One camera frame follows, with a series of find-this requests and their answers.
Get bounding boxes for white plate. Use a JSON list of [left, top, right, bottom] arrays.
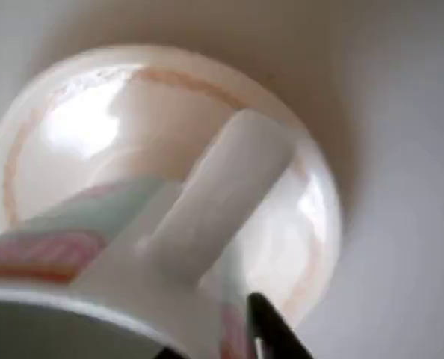
[[0, 43, 343, 327]]

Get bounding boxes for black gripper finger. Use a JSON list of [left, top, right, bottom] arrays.
[[246, 292, 313, 359]]

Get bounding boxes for light blue floral ceramic cup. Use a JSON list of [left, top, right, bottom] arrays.
[[0, 109, 297, 359]]

